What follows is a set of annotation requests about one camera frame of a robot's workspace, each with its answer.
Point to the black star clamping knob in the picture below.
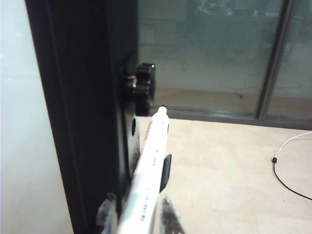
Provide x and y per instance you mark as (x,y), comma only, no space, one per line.
(143,87)

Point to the white whiteboard marker pen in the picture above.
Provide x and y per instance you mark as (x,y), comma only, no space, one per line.
(151,165)

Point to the translucent right gripper right finger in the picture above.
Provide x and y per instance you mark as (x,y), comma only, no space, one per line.
(170,214)

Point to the dark glass partition frame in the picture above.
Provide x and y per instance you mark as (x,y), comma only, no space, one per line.
(275,61)

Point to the translucent right gripper left finger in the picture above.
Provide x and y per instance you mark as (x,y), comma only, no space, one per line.
(107,209)

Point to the black pen holder clip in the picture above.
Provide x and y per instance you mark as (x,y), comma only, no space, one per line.
(166,170)

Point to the white whiteboard with black frame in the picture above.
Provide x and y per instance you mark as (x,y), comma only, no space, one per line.
(80,97)

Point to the glossy bracket plate with hole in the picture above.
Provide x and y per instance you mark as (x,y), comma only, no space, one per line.
(132,136)

